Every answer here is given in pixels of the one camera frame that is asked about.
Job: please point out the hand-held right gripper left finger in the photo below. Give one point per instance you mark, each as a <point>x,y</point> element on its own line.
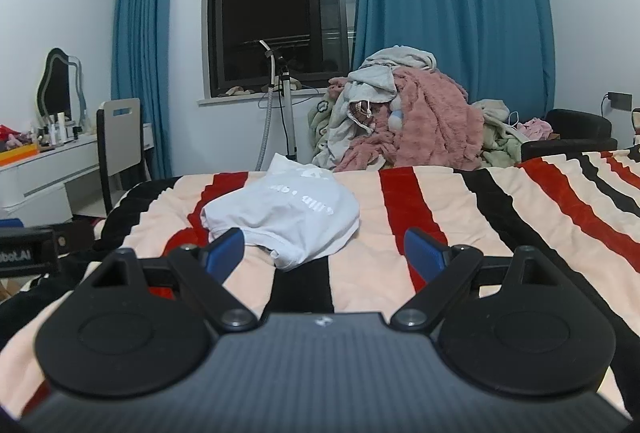
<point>227,250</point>

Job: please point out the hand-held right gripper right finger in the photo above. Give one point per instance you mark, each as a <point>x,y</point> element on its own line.
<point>422,250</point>

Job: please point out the white t-shirt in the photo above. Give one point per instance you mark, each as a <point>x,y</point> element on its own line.
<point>295,213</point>

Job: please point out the red black cream striped blanket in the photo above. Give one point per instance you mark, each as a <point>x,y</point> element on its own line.
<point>500,238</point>

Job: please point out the white dressing table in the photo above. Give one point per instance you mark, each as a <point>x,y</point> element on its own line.
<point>45,173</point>

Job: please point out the orange tray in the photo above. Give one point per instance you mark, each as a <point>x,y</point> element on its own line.
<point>17,155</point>

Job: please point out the pink fluffy blanket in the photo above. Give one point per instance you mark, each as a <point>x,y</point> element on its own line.
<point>430,123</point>

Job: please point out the group of cosmetic bottles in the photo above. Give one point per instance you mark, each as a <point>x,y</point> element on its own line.
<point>60,128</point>

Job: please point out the pale green towel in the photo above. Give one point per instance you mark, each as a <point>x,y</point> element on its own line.
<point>500,138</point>

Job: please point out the beige cloth on windowsill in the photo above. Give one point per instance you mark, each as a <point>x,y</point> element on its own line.
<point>240,90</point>

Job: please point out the pale green patterned blanket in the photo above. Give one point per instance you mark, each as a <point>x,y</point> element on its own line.
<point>325,123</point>

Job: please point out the small pink garment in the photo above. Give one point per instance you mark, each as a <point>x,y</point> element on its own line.
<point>535,127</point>

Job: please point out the wavy black-framed mirror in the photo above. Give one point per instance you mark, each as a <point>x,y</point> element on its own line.
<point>57,83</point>

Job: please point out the grey garment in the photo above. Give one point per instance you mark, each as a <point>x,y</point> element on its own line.
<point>380,73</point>

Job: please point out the black armchair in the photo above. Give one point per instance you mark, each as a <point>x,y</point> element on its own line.
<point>575,128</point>

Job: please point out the dark window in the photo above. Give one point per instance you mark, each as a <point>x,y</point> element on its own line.
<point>280,3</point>

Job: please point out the white chair with black frame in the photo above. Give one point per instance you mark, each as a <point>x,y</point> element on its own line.
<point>120,138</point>

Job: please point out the black wall charger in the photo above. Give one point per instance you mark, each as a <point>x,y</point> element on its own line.
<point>619,99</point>

